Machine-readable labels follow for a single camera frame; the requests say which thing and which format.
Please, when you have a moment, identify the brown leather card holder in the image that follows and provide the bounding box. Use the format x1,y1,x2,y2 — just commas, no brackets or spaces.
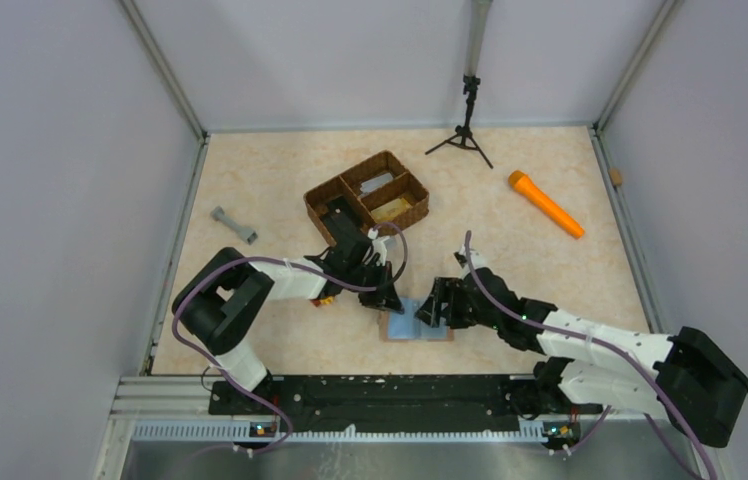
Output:
378,297,454,342

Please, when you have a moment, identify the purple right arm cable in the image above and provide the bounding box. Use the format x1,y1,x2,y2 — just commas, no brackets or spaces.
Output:
463,230,720,480

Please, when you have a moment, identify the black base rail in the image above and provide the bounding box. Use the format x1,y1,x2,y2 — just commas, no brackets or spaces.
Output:
208,374,603,433

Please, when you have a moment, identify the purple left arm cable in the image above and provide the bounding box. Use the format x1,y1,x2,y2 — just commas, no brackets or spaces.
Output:
170,221,410,458

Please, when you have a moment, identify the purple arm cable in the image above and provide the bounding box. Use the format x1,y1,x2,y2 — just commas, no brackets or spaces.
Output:
170,221,410,458
463,230,720,480

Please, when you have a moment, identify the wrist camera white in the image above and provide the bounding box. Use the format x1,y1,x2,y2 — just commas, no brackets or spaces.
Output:
454,247,488,278
366,228,392,266

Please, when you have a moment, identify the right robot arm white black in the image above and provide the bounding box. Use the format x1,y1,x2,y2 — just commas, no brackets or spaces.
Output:
415,267,748,448

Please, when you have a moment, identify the small tan block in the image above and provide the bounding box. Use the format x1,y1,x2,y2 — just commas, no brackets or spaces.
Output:
607,167,623,188

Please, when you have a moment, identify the silver card in basket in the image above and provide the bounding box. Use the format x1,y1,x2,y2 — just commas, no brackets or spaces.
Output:
358,171,394,197

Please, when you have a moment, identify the black mini tripod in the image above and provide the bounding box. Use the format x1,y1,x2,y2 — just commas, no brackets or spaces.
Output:
424,75,494,169

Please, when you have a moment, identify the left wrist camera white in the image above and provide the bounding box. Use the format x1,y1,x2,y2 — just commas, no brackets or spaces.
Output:
366,228,392,266

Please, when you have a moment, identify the grey plastic connector piece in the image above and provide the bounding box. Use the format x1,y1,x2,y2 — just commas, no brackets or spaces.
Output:
210,206,258,245

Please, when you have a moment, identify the yellow red toy car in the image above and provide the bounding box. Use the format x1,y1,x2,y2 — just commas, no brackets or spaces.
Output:
311,296,335,308

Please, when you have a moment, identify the brown wicker divided basket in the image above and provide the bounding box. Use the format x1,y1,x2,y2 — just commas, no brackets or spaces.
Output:
303,150,430,246

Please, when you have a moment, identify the gold card in basket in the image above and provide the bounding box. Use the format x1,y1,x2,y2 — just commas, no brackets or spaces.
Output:
371,197,412,223

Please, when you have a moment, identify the orange flashlight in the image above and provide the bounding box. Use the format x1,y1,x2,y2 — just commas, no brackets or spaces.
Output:
508,170,585,239

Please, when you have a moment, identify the black object in basket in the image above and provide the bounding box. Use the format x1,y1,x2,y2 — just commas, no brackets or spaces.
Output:
319,196,364,246

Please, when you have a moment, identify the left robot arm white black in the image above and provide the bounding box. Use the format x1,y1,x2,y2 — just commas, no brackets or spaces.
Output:
171,239,404,392

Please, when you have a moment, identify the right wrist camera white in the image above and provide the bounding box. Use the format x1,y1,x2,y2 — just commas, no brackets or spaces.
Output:
454,247,488,278

